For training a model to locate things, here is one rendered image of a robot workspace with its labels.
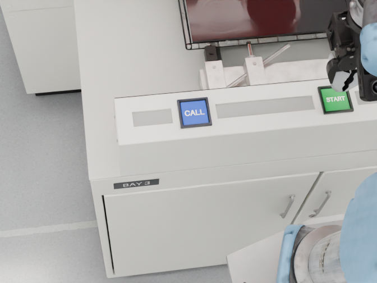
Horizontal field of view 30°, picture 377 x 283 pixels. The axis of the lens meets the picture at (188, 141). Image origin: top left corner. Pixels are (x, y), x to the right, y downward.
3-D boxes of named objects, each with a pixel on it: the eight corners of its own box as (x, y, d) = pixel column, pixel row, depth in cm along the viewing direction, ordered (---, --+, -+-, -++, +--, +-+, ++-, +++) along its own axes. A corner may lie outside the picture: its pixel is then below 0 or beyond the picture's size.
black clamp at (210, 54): (203, 51, 140) (204, 44, 138) (214, 51, 140) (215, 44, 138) (206, 67, 139) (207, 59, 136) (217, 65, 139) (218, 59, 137)
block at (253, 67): (243, 65, 140) (244, 57, 137) (259, 63, 140) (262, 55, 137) (249, 100, 136) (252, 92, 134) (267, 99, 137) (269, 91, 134)
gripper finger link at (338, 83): (333, 68, 128) (346, 39, 119) (340, 96, 125) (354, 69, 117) (316, 69, 127) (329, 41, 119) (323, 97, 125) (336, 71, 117)
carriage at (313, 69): (198, 77, 141) (199, 69, 139) (372, 61, 146) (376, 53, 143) (203, 112, 138) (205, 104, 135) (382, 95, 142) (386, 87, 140)
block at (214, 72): (203, 68, 139) (204, 60, 136) (220, 67, 139) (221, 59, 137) (209, 104, 136) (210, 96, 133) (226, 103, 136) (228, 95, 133)
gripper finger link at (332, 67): (346, 73, 122) (360, 46, 114) (348, 82, 121) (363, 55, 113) (320, 76, 121) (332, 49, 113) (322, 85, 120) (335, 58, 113)
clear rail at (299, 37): (184, 46, 140) (184, 42, 139) (366, 30, 144) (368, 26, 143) (185, 51, 139) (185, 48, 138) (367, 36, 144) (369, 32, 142)
